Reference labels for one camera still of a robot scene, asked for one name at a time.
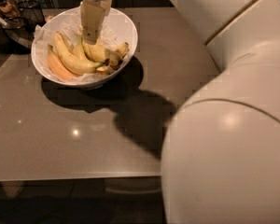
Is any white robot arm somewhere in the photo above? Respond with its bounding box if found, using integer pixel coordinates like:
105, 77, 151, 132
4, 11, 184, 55
161, 0, 280, 224

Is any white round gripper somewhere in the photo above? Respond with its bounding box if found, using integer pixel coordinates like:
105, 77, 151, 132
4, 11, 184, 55
80, 0, 112, 45

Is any dark wire basket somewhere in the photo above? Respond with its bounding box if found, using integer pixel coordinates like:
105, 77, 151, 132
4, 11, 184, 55
0, 0, 46, 54

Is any short yellow right banana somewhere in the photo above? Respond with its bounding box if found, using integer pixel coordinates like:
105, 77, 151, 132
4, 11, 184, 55
114, 42, 129, 58

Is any small yellow middle banana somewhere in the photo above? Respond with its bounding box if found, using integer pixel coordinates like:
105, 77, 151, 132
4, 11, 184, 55
73, 35, 87, 60

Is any orange-tinted outer banana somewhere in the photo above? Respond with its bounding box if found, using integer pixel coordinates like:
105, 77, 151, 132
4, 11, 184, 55
47, 45, 77, 81

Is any large yellow front banana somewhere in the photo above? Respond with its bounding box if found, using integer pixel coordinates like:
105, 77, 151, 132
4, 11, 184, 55
53, 32, 105, 75

